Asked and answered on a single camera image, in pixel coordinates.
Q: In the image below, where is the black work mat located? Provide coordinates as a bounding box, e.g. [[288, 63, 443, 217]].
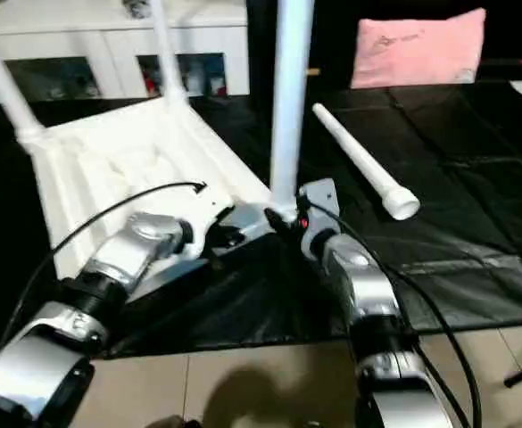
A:
[[0, 78, 522, 359]]

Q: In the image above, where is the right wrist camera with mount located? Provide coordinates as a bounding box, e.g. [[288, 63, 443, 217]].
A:
[[296, 178, 343, 259]]

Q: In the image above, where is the dark low tv bench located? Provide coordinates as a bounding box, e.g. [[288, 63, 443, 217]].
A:
[[484, 57, 522, 85]]

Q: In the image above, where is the white cabinet with glass doors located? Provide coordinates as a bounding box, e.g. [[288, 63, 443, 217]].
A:
[[0, 0, 251, 101]]

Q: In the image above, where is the pink pillow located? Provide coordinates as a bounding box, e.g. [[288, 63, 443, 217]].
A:
[[350, 8, 488, 90]]

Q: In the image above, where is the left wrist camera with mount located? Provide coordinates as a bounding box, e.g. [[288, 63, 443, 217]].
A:
[[185, 190, 244, 259]]

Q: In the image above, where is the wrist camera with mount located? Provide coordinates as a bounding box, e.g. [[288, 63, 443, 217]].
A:
[[296, 178, 343, 259], [185, 190, 244, 259]]

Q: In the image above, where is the black furniture with yellow label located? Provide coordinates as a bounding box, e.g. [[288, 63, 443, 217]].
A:
[[246, 0, 522, 90]]

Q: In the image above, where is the white plastic table leg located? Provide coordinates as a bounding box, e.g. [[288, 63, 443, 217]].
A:
[[268, 0, 316, 220], [0, 18, 47, 145], [312, 103, 421, 222], [149, 0, 192, 104]]

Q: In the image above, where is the white plastic table top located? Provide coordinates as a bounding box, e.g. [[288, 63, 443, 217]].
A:
[[24, 94, 299, 282]]

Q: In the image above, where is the dark ornament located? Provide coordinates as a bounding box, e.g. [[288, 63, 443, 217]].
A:
[[122, 0, 155, 20]]

